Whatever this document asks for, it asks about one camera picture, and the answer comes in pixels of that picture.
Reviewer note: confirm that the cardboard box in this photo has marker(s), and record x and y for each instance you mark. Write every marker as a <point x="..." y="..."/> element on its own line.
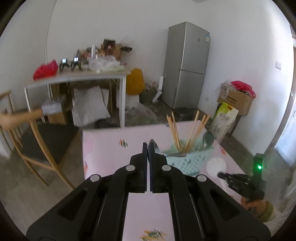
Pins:
<point x="238" y="100"/>

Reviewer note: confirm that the white green rice bag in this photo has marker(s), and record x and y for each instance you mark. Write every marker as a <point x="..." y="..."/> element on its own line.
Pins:
<point x="224" y="118"/>

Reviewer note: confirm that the person right hand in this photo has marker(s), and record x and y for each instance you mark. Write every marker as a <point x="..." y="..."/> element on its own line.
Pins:
<point x="258" y="205"/>

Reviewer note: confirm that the red plastic bag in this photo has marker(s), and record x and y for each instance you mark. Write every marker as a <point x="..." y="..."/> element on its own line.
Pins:
<point x="46" y="70"/>

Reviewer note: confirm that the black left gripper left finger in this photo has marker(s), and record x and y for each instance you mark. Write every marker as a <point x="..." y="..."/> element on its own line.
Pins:
<point x="111" y="196"/>

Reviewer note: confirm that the yellow plastic bag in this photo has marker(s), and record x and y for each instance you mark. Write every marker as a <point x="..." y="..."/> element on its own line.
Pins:
<point x="135" y="82"/>

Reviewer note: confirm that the mint green utensil basket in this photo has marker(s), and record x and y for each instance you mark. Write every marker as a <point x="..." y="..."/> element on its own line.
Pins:
<point x="192" y="163"/>

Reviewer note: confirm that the silver refrigerator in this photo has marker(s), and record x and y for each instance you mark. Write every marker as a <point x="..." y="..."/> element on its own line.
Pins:
<point x="185" y="66"/>

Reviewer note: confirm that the wooden chair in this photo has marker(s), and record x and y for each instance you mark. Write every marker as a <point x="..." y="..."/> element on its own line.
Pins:
<point x="39" y="144"/>

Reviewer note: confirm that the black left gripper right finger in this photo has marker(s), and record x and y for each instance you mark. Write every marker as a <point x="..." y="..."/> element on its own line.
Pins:
<point x="167" y="179"/>

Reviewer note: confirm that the wooden chopstick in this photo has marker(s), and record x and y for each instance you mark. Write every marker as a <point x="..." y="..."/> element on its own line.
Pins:
<point x="173" y="130"/>
<point x="198" y="132"/>
<point x="176" y="131"/>
<point x="192" y="129"/>

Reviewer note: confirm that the white plastic sack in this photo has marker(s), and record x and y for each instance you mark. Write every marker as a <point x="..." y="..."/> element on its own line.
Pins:
<point x="89" y="105"/>

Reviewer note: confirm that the white ceramic spoon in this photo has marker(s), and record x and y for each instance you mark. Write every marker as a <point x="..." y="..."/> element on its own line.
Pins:
<point x="216" y="165"/>

